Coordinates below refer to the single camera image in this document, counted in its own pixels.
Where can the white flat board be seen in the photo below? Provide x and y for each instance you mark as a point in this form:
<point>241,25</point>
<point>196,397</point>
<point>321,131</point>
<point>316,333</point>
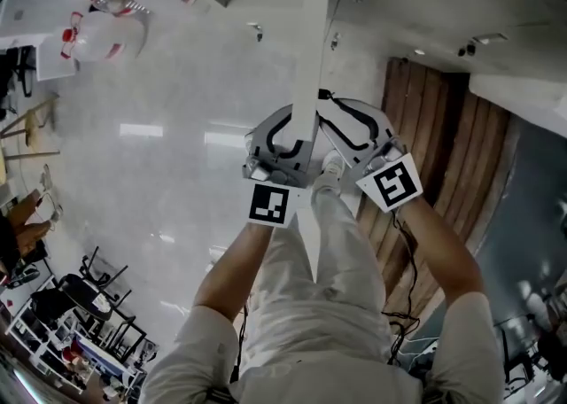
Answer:
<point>522,94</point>

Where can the person's white shoe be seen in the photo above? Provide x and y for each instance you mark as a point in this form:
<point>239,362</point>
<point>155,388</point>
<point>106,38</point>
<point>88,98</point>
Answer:
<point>333,164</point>

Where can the white shelf rack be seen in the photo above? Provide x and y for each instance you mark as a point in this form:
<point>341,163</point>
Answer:
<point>53,349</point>

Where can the person's left forearm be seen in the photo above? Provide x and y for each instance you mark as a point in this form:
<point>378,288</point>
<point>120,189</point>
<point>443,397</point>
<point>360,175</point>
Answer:
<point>235,269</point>

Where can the person's right forearm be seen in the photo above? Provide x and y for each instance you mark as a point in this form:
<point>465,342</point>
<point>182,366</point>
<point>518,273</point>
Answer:
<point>443,251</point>

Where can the wooden stool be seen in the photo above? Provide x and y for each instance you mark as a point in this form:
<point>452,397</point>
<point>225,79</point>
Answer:
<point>31,123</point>

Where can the white water dispenser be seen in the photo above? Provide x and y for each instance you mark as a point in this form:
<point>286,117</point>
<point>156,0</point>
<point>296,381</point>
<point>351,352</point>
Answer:
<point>40,21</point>

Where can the grey locker door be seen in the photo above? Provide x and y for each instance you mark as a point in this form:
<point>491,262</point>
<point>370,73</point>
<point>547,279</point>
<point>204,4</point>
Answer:
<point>310,61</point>

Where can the black office chair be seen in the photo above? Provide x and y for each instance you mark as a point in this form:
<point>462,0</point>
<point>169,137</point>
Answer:
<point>22,70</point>

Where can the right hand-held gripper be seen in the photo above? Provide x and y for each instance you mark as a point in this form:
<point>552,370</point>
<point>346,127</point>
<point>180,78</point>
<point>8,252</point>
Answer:
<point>390,181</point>

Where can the black metal chair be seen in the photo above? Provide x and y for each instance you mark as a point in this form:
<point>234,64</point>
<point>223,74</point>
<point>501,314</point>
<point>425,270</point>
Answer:
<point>88,300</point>

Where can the grey metal locker cabinet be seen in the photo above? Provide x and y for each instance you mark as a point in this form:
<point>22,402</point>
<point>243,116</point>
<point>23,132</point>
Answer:
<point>421,3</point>

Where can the person's white shirt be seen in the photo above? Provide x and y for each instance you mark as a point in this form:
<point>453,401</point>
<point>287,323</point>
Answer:
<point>319,375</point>

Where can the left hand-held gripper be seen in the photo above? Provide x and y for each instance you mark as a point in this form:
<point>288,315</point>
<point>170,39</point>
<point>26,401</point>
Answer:
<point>270,205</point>

